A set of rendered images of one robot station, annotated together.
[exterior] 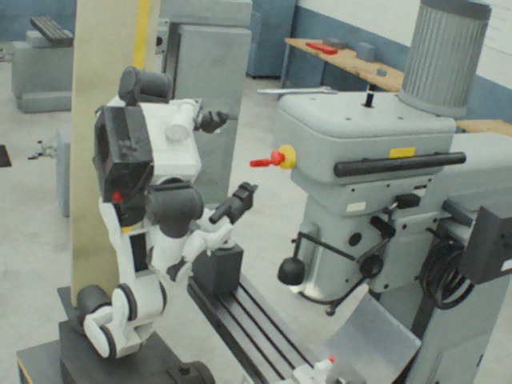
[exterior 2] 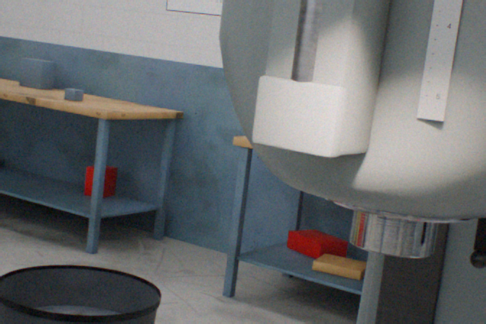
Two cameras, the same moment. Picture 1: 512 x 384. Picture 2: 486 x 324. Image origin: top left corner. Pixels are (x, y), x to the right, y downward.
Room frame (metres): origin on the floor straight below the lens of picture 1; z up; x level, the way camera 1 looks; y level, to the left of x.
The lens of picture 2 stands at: (1.08, 0.02, 1.38)
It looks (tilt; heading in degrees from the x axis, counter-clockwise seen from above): 8 degrees down; 336
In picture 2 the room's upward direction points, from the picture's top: 7 degrees clockwise
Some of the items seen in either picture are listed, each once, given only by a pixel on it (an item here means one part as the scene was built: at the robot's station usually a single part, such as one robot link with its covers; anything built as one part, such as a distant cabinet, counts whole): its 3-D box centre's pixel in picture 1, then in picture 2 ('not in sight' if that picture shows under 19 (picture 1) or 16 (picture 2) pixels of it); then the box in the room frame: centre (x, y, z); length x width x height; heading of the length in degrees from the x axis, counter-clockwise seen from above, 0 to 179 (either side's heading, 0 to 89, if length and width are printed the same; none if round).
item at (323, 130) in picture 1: (366, 134); not in sight; (1.48, -0.26, 1.81); 0.47 x 0.26 x 0.16; 124
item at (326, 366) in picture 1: (325, 374); not in sight; (1.38, -0.31, 1.05); 0.06 x 0.05 x 0.06; 36
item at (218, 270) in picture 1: (214, 257); not in sight; (1.97, 0.12, 1.04); 0.22 x 0.12 x 0.20; 37
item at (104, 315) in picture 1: (115, 331); not in sight; (1.84, 0.48, 0.68); 0.21 x 0.20 x 0.13; 42
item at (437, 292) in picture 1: (442, 269); not in sight; (1.46, -0.58, 1.45); 0.18 x 0.16 x 0.21; 124
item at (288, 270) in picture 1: (292, 269); not in sight; (1.30, -0.13, 1.47); 0.07 x 0.07 x 0.06
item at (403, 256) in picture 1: (385, 234); not in sight; (1.58, -0.41, 1.47); 0.24 x 0.19 x 0.26; 34
